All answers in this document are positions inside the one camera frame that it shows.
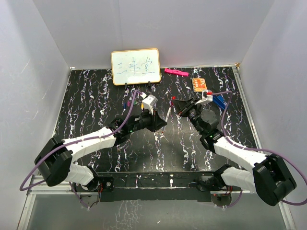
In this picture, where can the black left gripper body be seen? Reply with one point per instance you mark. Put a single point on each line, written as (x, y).
(144, 122)

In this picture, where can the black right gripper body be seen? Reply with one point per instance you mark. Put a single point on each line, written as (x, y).
(193, 113)

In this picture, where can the red whiteboard pen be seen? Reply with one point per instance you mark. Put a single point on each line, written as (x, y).
(167, 116)

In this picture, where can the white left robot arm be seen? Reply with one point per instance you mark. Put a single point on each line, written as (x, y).
(57, 160)

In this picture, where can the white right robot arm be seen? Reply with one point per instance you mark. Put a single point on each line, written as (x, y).
(266, 175)

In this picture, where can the blue stapler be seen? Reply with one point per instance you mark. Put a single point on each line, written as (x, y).
(219, 101)

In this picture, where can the orange card pack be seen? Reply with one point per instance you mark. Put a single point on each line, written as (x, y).
(199, 84)

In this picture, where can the small framed whiteboard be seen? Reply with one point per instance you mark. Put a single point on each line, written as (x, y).
(135, 66)

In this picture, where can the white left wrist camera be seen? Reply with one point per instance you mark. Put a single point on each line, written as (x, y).
(149, 103)

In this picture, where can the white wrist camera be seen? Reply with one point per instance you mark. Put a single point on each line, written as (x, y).
(206, 97)
(149, 103)

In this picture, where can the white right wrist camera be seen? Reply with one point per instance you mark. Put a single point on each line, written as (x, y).
(206, 97)

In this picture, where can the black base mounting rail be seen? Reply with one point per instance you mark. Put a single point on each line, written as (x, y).
(151, 186)

